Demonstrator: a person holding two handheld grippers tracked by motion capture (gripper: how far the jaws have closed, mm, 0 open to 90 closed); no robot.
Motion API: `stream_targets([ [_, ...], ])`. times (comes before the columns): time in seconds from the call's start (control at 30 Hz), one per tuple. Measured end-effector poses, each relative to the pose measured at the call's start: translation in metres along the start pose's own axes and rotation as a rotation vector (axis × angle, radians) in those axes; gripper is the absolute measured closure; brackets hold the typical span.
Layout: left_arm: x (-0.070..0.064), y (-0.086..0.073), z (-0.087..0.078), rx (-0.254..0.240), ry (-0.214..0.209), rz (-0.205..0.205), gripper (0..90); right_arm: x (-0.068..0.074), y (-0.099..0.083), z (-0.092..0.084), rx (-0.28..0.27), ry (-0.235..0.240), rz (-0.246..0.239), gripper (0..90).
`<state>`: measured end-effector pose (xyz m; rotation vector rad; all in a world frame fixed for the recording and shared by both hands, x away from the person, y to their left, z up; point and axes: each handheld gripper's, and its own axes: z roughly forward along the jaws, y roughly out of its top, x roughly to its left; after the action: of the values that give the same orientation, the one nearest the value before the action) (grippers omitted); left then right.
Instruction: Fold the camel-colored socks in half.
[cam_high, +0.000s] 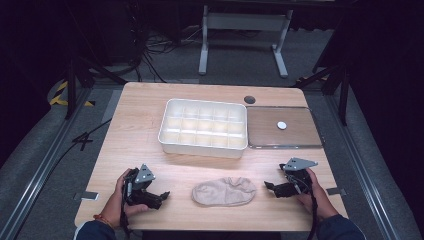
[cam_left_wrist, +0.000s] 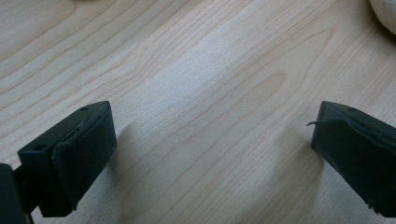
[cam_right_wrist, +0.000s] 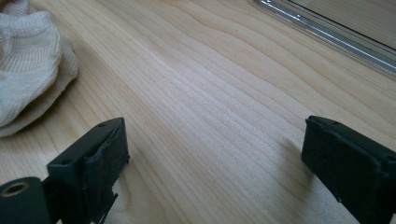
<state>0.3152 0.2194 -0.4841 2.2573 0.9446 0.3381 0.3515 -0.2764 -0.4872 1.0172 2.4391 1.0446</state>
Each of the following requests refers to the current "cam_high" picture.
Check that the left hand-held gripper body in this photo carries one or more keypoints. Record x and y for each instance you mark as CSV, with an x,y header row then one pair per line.
x,y
140,186

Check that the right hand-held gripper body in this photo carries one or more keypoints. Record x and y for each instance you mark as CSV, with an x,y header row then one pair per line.
x,y
298,181

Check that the beige sock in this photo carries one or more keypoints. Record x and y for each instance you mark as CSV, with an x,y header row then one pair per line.
x,y
223,192

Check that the person's right hand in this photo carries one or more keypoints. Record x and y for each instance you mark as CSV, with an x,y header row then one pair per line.
x,y
320,200

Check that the person's left hand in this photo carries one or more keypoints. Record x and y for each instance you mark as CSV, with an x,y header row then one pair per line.
x,y
113,206

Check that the grey tape piece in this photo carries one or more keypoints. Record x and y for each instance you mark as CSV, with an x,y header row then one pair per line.
x,y
336,191
87,195

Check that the clear flat box lid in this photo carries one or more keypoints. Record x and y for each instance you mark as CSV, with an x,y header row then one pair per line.
x,y
293,133

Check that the white round lid knob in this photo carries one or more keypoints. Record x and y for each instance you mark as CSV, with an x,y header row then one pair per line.
x,y
281,125

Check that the white divided storage box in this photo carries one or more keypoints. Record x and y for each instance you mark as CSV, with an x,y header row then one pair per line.
x,y
203,128

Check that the dark round table grommet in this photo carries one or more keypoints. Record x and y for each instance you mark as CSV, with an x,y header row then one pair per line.
x,y
249,99

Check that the black metal stand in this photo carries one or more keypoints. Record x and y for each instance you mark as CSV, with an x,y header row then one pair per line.
x,y
343,93
71,90

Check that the yellow black floor tape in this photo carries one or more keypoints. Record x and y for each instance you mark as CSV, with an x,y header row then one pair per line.
x,y
61,96

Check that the aluminium floor rail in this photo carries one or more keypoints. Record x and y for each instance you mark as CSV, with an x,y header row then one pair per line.
x,y
363,173
43,166

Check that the white metal table frame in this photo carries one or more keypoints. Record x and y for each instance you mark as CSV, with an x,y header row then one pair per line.
x,y
245,21

